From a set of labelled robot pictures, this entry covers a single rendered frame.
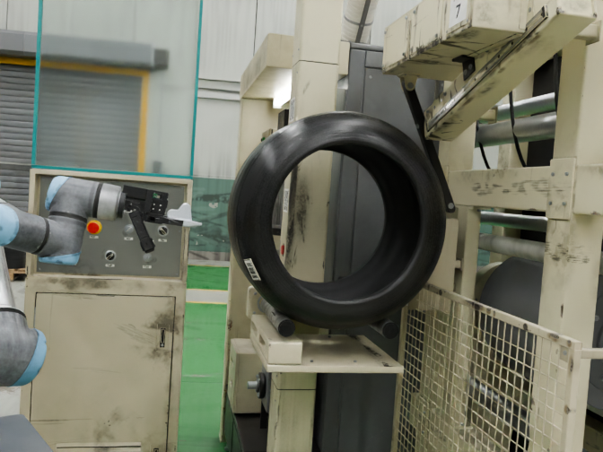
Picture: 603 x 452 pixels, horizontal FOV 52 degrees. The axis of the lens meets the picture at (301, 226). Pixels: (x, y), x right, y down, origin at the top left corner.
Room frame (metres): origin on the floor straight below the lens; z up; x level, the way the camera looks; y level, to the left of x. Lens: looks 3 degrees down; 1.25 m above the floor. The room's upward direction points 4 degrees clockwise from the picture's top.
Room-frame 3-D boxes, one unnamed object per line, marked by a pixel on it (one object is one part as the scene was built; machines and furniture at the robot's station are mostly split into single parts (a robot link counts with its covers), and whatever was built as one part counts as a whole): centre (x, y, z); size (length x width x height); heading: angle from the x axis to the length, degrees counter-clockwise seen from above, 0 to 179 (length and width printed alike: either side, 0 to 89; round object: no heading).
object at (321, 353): (1.77, -0.08, 0.80); 0.37 x 0.36 x 0.02; 102
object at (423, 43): (1.71, -0.40, 1.71); 0.61 x 0.25 x 0.15; 12
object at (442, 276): (2.07, -0.41, 1.05); 0.20 x 0.15 x 0.30; 12
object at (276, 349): (1.75, 0.06, 0.83); 0.36 x 0.09 x 0.06; 12
